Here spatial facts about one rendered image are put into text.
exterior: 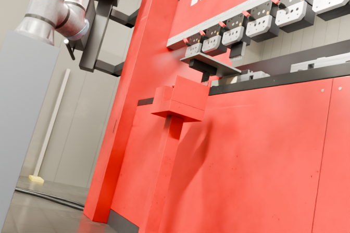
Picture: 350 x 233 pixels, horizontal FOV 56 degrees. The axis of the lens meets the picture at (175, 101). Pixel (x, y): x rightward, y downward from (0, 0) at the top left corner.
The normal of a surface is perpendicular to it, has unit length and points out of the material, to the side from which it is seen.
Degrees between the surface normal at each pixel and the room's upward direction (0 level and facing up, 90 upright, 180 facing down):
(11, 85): 90
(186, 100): 90
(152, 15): 90
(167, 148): 90
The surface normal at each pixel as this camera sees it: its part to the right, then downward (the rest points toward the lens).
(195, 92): 0.43, -0.08
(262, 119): -0.84, -0.29
